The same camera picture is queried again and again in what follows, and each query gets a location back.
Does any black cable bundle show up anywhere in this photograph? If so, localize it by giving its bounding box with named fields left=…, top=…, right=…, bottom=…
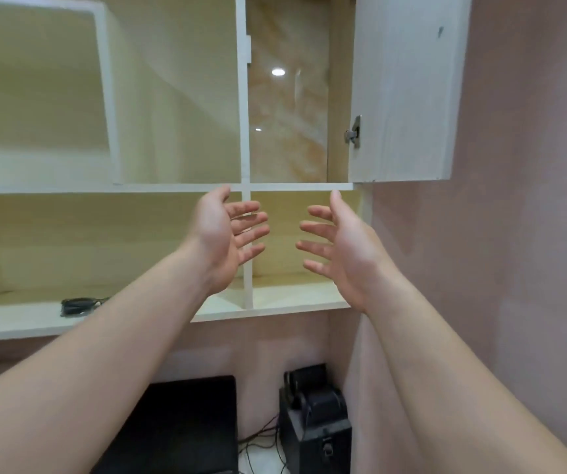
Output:
left=60, top=297, right=111, bottom=318

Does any black speaker box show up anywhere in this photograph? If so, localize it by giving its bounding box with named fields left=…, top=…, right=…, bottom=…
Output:
left=278, top=363, right=353, bottom=474

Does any person's right hand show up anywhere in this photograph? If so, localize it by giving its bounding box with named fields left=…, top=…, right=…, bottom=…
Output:
left=296, top=190, right=397, bottom=314

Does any black monitor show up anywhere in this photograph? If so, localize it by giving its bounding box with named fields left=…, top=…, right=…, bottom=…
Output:
left=90, top=375, right=240, bottom=474

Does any person's left hand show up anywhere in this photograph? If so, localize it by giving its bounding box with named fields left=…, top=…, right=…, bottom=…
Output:
left=187, top=186, right=271, bottom=297

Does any white wall cabinet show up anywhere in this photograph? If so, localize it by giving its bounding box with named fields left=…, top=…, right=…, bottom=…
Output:
left=0, top=0, right=375, bottom=343

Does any person's right forearm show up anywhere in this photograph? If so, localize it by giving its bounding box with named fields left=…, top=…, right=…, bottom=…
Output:
left=362, top=271, right=567, bottom=474

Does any metal door hinge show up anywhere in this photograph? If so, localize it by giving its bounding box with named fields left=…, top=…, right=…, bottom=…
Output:
left=345, top=115, right=362, bottom=149

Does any person's left forearm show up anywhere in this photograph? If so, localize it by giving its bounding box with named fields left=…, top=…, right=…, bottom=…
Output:
left=0, top=242, right=213, bottom=474

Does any white open cabinet door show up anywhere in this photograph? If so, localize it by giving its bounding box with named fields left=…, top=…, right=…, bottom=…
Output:
left=0, top=0, right=124, bottom=185

